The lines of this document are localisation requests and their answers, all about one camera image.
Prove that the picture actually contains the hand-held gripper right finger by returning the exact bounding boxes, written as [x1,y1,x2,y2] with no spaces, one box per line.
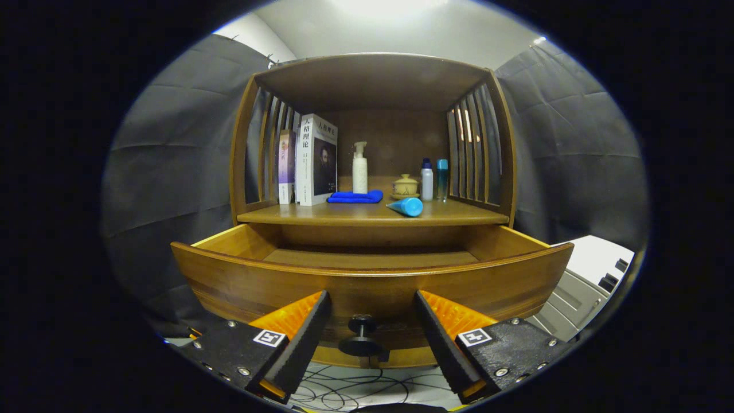
[414,289,574,405]

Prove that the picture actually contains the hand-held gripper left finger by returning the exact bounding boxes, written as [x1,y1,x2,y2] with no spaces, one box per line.
[175,290,332,404]

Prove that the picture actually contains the blue cosmetic tube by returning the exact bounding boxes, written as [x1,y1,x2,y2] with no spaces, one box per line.
[385,197,424,217]

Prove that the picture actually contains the wooden countertop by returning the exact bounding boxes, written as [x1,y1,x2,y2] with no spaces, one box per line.
[237,175,510,227]

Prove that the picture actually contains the brown wooden cabinet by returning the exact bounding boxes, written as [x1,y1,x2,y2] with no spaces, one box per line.
[229,53,518,369]

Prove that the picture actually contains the blue folded cloth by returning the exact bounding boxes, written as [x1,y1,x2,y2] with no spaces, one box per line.
[327,190,384,204]

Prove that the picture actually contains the white pump bottle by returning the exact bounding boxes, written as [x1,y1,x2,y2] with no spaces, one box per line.
[352,142,369,194]

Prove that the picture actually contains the purple book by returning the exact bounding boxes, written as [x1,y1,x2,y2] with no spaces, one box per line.
[278,129,297,205]

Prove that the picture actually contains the white grey printer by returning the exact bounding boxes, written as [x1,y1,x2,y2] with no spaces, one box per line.
[525,235,634,343]

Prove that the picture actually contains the white portrait book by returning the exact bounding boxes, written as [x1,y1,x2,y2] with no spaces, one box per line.
[297,114,338,207]

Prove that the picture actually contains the black backdrop cloth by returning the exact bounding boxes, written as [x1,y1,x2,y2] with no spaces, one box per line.
[102,33,649,339]

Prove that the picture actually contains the black floor cables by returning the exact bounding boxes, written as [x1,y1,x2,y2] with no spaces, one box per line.
[292,364,459,411]

